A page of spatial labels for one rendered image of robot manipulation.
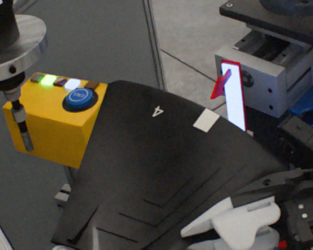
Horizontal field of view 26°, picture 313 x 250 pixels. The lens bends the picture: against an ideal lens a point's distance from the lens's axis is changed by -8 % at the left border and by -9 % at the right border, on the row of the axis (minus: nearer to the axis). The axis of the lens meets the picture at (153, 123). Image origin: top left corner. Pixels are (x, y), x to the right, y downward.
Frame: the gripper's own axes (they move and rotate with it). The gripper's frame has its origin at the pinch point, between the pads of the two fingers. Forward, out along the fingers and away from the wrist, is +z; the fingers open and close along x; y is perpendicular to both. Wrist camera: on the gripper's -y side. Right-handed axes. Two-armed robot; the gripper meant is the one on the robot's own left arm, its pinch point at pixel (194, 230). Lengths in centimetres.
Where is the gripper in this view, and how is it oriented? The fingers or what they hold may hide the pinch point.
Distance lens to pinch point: 65.3
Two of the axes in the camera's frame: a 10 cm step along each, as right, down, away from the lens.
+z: -9.7, 2.2, -0.3
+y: 1.8, 6.7, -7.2
